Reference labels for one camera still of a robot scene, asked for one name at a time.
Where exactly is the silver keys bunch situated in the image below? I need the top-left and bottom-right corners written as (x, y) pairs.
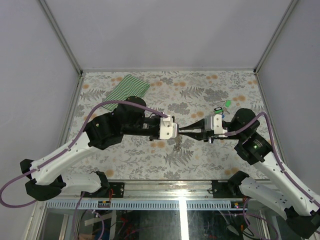
top-left (173, 135), bottom-right (183, 152)

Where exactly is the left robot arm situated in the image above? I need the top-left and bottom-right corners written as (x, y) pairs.
top-left (20, 96), bottom-right (161, 201)

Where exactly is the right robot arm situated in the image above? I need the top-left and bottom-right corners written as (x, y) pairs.
top-left (179, 108), bottom-right (320, 239)

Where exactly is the green key tag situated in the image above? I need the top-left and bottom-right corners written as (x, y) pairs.
top-left (225, 100), bottom-right (231, 108)

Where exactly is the green white striped cloth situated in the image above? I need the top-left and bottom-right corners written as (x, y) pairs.
top-left (102, 74), bottom-right (150, 102)

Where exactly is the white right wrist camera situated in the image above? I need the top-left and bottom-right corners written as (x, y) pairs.
top-left (204, 114), bottom-right (228, 138)

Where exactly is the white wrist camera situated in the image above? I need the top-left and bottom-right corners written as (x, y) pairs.
top-left (204, 114), bottom-right (228, 138)
top-left (159, 115), bottom-right (179, 140)

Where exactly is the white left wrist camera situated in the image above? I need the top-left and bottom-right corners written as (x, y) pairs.
top-left (159, 115), bottom-right (179, 140)

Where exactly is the aluminium front rail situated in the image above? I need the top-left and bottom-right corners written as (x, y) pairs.
top-left (37, 179), bottom-right (276, 201)

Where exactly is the blue slotted cable duct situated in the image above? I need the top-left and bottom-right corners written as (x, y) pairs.
top-left (46, 199), bottom-right (234, 211)

